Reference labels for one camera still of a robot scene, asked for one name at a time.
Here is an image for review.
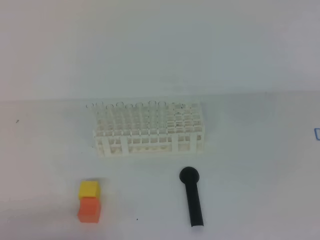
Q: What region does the clear glass test tube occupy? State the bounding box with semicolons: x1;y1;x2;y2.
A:
157;101;167;134

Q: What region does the white plastic test tube rack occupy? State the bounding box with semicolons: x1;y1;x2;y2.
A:
93;101;205;158

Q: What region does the clear test tube in rack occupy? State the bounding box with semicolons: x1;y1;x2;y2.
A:
148;100;158;130
124;103;133;131
105;104;115;131
135;102;144;130
95;101;105;128
115;101;125;131
85;103;97;130

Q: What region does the black plastic scoop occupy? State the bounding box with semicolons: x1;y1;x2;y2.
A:
179;166;204;227

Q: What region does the yellow cube block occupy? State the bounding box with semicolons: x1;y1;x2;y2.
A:
78;180;101;199

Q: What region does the orange cube block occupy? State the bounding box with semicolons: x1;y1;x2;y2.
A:
77;197;101;224

